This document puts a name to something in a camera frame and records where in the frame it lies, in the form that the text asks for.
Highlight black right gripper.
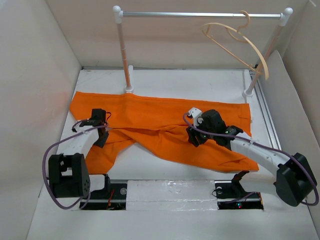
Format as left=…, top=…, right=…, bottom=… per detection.
left=186, top=116, right=216, bottom=147

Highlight orange trousers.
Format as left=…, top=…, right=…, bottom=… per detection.
left=69, top=92, right=259, bottom=174

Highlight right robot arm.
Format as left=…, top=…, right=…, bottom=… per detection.
left=183, top=107, right=320, bottom=207

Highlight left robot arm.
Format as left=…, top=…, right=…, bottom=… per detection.
left=48, top=108, right=111, bottom=200

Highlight beige plastic hanger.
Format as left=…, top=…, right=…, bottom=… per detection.
left=200, top=10, right=270, bottom=80

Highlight white clothes rack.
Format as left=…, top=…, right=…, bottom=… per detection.
left=112, top=5, right=294, bottom=101

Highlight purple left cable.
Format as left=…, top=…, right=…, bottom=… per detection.
left=41, top=119, right=110, bottom=210

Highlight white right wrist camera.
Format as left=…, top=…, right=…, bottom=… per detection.
left=187, top=107, right=203, bottom=127

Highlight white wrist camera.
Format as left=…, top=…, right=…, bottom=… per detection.
left=71, top=119, right=92, bottom=133
left=187, top=107, right=203, bottom=127

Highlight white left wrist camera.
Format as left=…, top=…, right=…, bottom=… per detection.
left=71, top=119, right=92, bottom=133

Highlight aluminium rail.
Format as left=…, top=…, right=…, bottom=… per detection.
left=254, top=81, right=282, bottom=150

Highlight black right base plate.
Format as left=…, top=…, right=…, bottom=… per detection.
left=211, top=171, right=264, bottom=210

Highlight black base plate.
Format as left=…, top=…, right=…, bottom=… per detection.
left=79, top=181, right=128, bottom=211
left=211, top=171, right=264, bottom=210

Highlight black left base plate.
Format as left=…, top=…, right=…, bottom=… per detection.
left=79, top=181, right=128, bottom=211

